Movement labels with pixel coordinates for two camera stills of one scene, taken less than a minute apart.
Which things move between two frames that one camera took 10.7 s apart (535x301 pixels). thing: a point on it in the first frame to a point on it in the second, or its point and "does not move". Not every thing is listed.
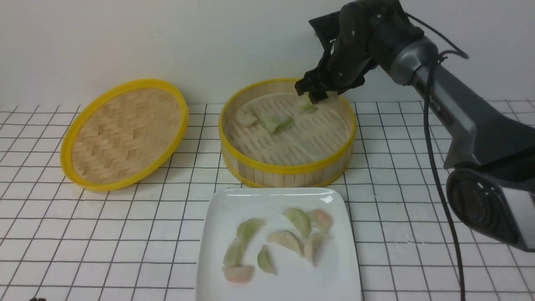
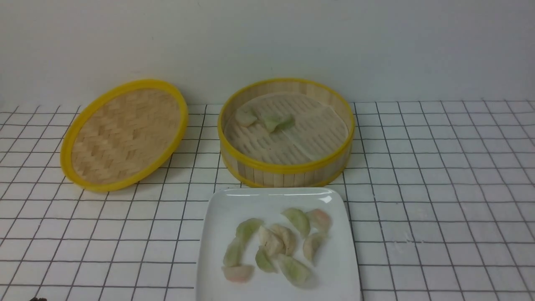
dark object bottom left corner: x=34 y=299 does not move
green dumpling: x=305 y=105 to x=297 y=272
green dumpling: x=273 y=121 does not move
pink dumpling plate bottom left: x=240 y=274 does not move
